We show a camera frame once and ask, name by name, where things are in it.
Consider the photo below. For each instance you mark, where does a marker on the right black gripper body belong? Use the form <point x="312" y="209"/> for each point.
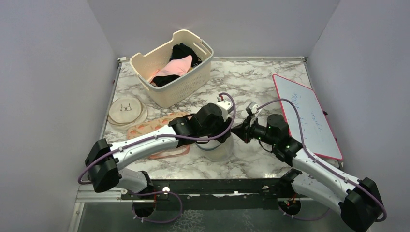
<point x="256" y="131"/>

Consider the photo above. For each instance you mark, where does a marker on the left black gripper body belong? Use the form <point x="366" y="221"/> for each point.
<point x="220" y="126"/>

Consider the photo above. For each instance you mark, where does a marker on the white mesh cylindrical laundry bag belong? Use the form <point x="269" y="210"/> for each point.
<point x="215" y="150"/>

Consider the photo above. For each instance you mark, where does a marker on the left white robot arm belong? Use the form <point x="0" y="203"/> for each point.
<point x="105" y="162"/>

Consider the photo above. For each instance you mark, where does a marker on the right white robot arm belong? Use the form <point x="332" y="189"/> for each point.
<point x="358" y="202"/>

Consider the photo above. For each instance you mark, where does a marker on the floral peach mesh laundry bag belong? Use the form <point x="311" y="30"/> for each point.
<point x="152" y="125"/>

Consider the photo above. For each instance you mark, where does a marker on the round beige bra wash bag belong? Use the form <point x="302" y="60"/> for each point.
<point x="126" y="112"/>

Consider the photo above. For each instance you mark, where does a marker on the cream perforated laundry basket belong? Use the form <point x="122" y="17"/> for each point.
<point x="181" y="88"/>

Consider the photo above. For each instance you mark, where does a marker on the pink garment in basket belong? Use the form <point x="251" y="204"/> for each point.
<point x="177" y="67"/>

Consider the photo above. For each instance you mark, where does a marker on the pink framed whiteboard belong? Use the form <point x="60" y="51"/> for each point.
<point x="316" y="132"/>

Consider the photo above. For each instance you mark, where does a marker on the black garment in basket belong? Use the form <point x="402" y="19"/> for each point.
<point x="179" y="51"/>

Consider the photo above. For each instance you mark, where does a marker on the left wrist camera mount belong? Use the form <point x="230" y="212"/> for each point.
<point x="224" y="104"/>

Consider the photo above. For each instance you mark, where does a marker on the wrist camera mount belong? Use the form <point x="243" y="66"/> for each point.
<point x="253" y="111"/>
<point x="224" y="104"/>

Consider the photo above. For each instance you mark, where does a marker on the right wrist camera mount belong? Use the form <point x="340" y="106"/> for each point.
<point x="253" y="111"/>

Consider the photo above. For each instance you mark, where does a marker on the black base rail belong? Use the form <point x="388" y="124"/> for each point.
<point x="214" y="194"/>

